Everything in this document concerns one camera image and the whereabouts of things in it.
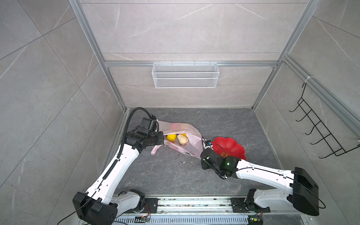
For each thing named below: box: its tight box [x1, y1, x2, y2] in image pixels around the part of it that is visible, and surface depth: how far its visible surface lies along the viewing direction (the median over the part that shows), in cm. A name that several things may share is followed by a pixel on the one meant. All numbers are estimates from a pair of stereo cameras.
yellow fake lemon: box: [166, 134, 177, 143], surface depth 99 cm
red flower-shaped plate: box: [211, 136, 247, 161], surface depth 97 cm
